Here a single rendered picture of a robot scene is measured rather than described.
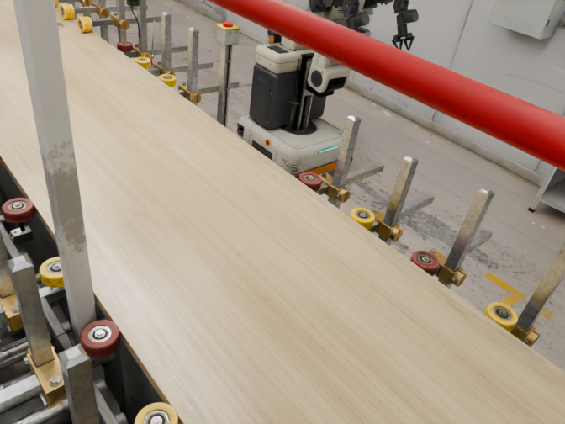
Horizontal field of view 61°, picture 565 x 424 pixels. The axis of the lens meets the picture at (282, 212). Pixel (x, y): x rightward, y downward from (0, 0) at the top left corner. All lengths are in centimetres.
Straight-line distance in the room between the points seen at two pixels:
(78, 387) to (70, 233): 35
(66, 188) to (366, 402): 74
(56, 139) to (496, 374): 106
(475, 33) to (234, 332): 364
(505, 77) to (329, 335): 339
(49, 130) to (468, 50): 384
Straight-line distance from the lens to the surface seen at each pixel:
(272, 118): 334
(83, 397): 88
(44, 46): 90
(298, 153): 319
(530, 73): 422
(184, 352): 111
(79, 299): 121
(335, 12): 303
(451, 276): 157
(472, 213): 146
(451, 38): 450
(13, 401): 117
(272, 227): 145
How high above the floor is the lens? 178
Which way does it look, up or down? 35 degrees down
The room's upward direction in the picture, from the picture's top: 9 degrees clockwise
